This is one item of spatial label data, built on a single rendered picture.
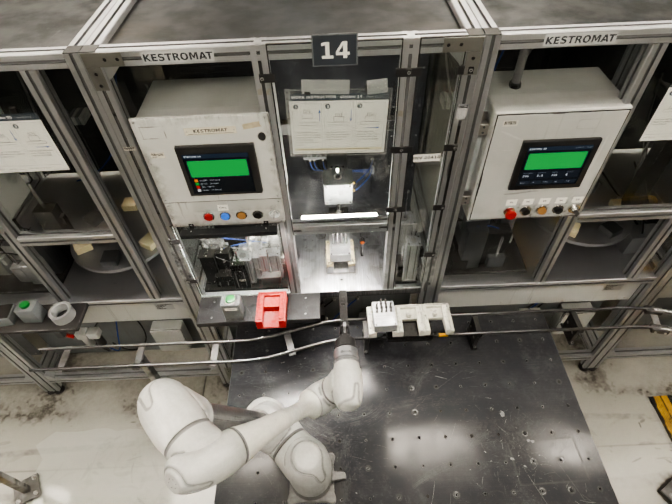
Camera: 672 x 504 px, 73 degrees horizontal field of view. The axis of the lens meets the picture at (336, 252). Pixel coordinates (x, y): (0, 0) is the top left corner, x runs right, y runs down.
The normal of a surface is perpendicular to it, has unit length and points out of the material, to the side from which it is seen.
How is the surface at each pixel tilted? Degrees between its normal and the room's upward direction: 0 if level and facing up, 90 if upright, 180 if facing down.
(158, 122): 90
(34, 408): 0
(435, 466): 0
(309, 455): 6
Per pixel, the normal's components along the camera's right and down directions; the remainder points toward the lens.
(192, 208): 0.04, 0.75
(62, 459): -0.03, -0.66
